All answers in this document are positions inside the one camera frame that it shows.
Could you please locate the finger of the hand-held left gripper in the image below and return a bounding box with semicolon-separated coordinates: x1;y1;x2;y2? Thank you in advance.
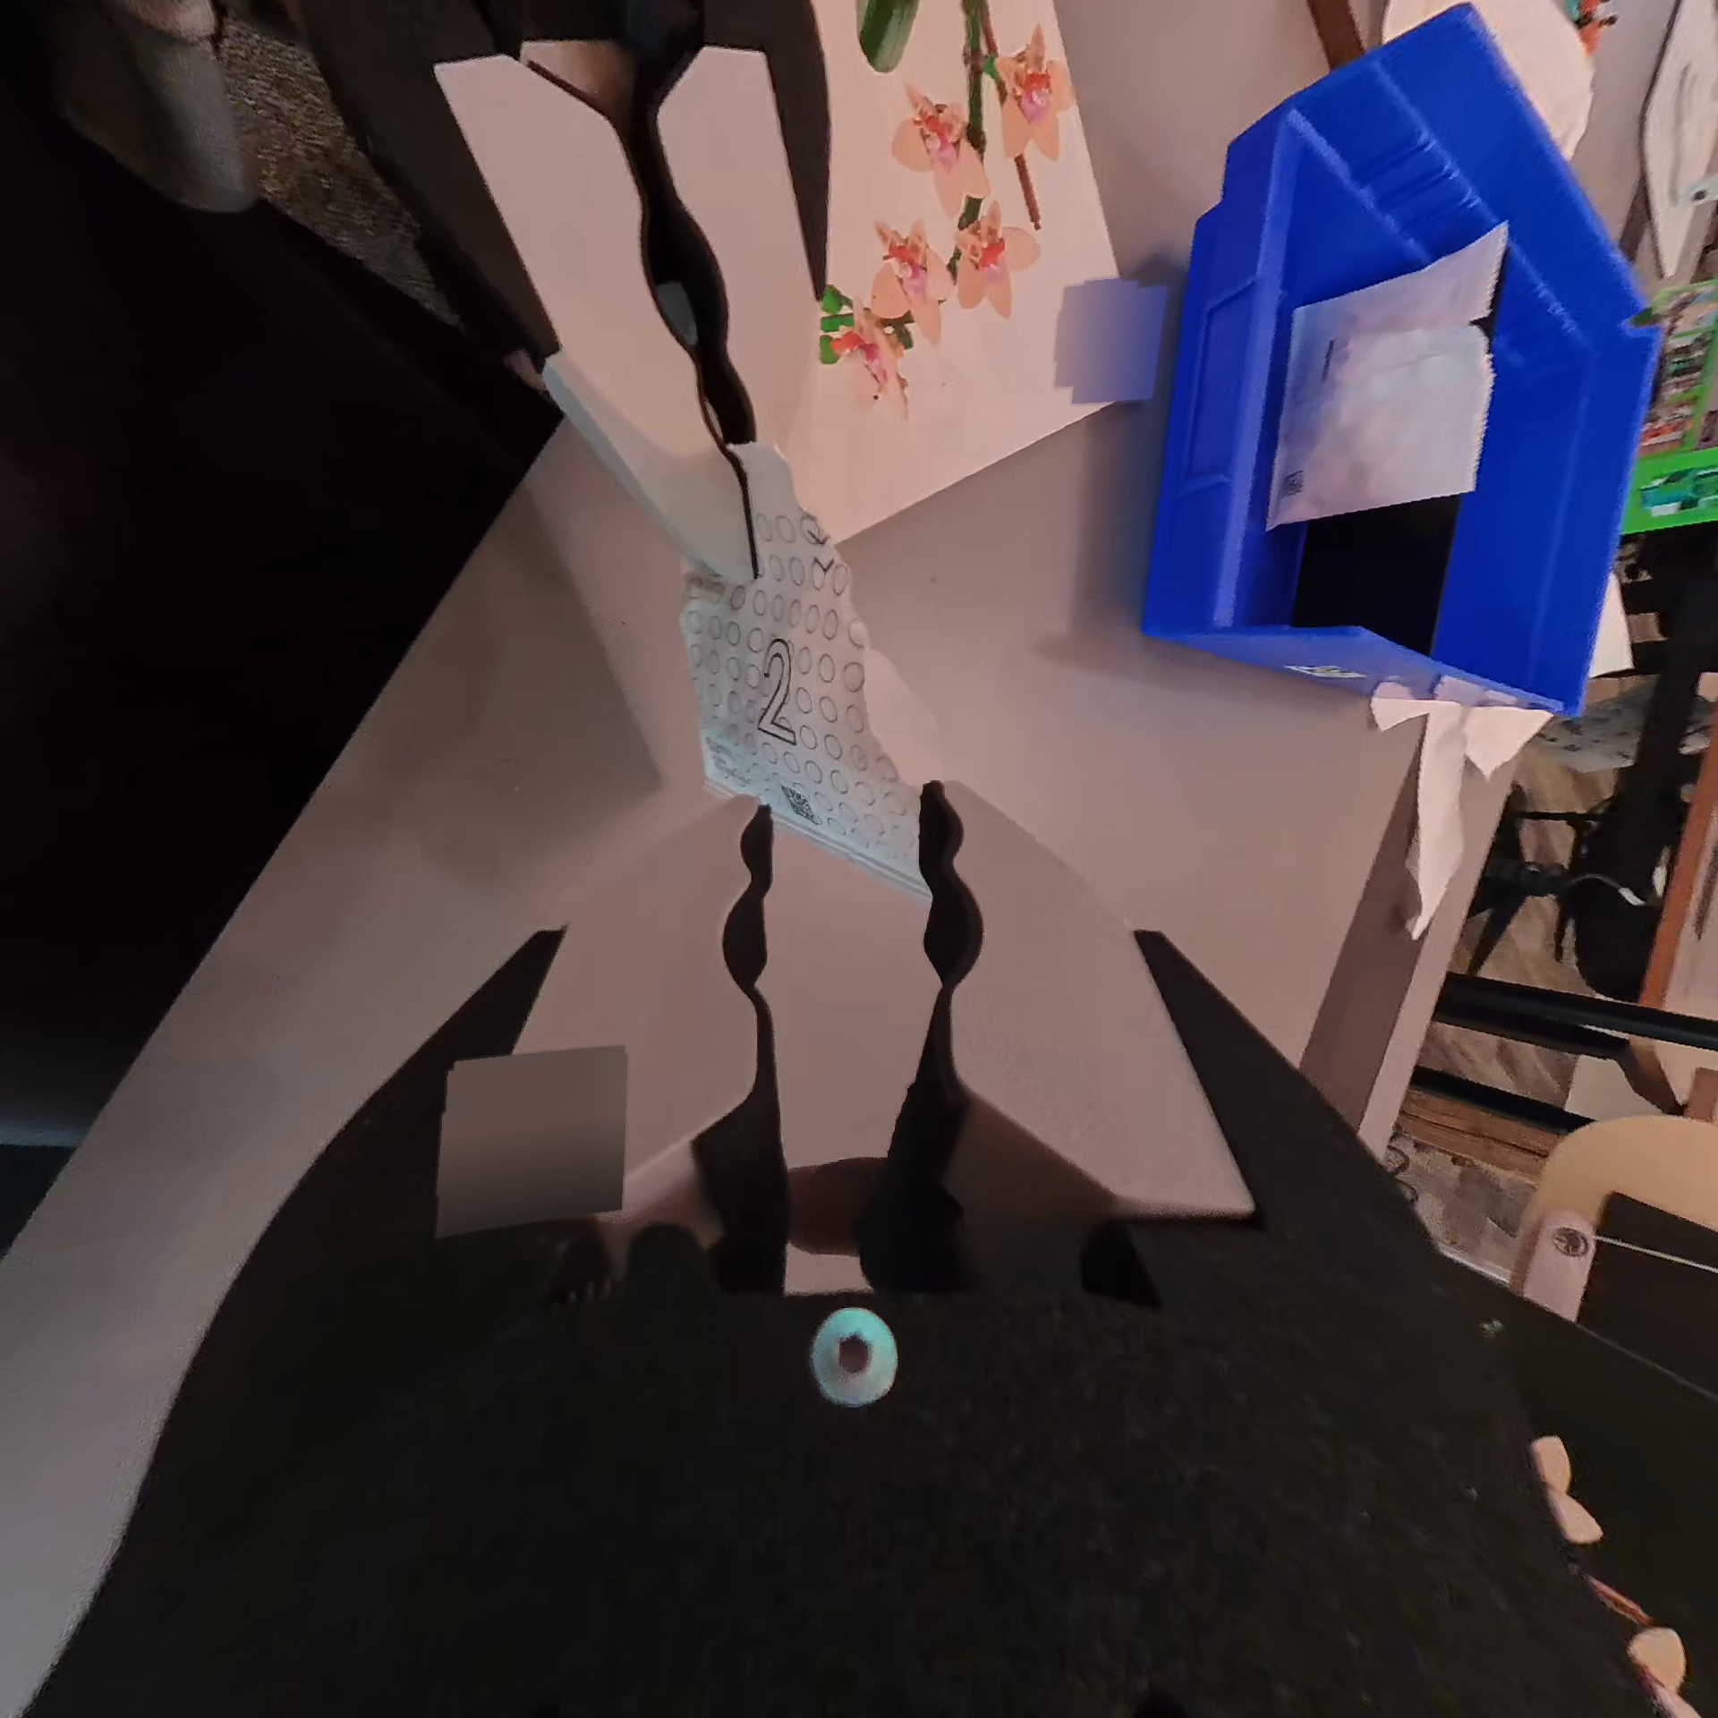
434;37;760;572
651;48;830;457

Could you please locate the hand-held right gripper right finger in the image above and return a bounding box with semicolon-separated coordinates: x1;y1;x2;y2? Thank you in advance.
858;781;1261;1293

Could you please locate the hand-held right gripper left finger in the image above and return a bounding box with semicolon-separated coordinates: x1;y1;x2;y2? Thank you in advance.
447;793;791;1293

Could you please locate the torn circle-print paper bag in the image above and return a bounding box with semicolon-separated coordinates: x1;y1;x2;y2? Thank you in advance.
677;444;935;894

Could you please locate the blue plastic bin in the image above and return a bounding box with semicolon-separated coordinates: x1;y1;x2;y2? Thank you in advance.
1141;0;1667;716

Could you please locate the grey desk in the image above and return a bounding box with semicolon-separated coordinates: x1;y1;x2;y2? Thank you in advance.
0;0;1527;1718

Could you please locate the orchid instruction booklet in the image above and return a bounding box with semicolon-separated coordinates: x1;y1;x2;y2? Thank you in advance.
779;0;1124;538

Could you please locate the crumpled white paper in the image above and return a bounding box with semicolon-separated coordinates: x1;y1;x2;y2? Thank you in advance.
1369;678;1559;940

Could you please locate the black tripod stand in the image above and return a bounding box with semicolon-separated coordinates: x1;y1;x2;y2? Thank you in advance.
1409;535;1718;1117

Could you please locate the curved wooden panel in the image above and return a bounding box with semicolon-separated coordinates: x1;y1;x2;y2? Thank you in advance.
1517;1114;1718;1332

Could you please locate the white paper bag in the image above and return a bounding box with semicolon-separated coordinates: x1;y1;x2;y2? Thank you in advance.
1266;221;1512;531

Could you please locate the green toy set box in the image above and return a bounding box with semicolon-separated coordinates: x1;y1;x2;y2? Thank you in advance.
1618;274;1718;538

